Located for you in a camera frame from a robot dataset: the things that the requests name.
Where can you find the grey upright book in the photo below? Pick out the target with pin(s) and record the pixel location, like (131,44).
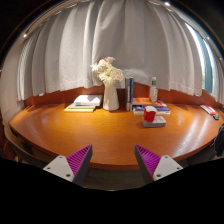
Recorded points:
(127,93)

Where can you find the small dark object right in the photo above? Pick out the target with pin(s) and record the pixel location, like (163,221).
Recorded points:
(216,117)

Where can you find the red charger plug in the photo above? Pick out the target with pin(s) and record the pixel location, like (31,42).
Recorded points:
(149,113)

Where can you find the white open book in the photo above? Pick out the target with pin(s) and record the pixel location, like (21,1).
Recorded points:
(93,100)

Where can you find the orange flat book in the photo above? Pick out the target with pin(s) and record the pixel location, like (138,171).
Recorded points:
(145,101)

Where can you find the grey power strip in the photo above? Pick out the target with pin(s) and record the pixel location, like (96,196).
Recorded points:
(158,121)

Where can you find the dark chair right edge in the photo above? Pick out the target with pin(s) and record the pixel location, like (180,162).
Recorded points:
(219,141)

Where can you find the blue upright book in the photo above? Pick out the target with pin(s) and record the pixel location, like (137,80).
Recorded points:
(131,91)

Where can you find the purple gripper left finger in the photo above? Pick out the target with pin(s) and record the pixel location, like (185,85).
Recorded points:
(72,167)

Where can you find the white flower bouquet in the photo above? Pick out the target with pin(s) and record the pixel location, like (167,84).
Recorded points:
(105,72)

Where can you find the white curtain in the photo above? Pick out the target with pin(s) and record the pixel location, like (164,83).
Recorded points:
(55,53)

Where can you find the white ceramic vase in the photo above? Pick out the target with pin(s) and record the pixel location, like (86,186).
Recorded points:
(110,101)

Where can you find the yellow green flat book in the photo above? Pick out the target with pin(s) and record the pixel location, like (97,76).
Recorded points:
(79,108)

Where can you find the red white item right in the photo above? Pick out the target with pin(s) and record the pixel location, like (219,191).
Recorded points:
(208,109)

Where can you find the blue flat book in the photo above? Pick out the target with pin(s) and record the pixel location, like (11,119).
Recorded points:
(139,110)

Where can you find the clear plastic water bottle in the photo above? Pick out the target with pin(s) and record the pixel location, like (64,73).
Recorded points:
(153,91)

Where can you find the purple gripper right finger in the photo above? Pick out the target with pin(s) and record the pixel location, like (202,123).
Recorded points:
(154,167)

